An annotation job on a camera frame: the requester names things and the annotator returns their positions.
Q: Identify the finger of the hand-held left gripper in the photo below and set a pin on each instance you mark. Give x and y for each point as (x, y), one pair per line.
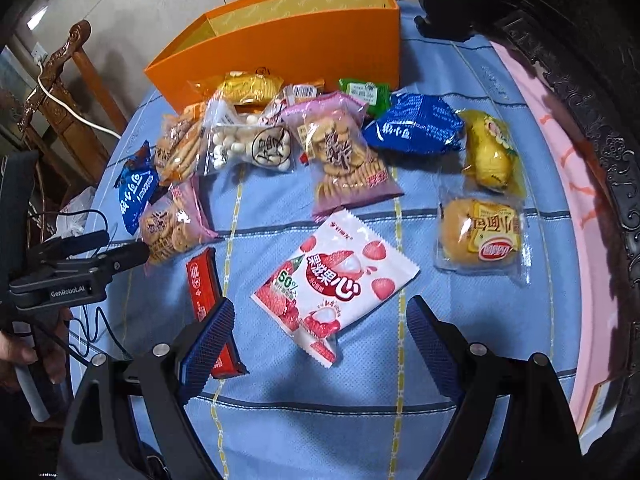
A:
(75, 244)
(125, 255)

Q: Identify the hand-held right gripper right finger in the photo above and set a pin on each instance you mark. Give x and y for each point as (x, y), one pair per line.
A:
(432, 345)

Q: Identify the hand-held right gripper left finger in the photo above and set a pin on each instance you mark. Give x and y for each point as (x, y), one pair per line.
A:
(210, 345)

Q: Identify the pink cracker packet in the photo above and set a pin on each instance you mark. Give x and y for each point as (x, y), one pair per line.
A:
(167, 225)
(345, 160)

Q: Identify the blue snack packet brown top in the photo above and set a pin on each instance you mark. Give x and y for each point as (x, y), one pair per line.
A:
(135, 195)

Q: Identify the red snack bar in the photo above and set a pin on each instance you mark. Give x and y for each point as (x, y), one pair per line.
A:
(202, 280)

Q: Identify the brown bun clear packet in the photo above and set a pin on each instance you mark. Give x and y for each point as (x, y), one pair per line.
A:
(475, 235)

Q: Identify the clear cracker stack packet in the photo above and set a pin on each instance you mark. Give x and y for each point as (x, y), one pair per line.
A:
(180, 147)

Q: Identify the white strawberry gummy packet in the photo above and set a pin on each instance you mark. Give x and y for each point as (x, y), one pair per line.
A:
(330, 280)

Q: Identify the clear white ball candy packet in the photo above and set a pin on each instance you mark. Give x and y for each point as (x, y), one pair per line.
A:
(240, 145)

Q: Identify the yellow lemon cake packet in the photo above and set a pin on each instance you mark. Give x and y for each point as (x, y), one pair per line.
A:
(492, 155)

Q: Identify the yellow orange snack packet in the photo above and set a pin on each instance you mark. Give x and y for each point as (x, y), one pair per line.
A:
(252, 89)

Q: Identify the plain blue snack packet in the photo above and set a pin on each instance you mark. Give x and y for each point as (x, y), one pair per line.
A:
(415, 125)

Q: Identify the orange white cracker packet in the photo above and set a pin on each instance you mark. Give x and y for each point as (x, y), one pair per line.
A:
(300, 92)

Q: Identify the small green snack packet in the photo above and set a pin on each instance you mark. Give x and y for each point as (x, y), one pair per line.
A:
(365, 94)

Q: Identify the orange cardboard box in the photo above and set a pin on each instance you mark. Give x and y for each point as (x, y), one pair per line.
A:
(300, 55)

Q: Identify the person's left hand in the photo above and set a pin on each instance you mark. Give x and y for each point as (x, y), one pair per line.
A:
(55, 355)

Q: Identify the white plastic bag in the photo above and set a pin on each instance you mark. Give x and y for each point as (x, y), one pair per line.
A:
(80, 205)

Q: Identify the blue striped tablecloth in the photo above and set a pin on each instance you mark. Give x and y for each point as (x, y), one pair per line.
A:
(350, 410)

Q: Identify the brown carved wooden chair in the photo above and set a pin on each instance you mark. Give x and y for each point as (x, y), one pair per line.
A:
(90, 90)

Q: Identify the pink cloth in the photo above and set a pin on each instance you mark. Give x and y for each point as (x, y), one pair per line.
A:
(575, 210)

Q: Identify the dark carved wooden furniture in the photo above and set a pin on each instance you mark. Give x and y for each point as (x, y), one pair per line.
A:
(575, 60)

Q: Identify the white wall socket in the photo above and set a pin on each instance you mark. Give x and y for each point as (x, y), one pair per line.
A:
(39, 54)

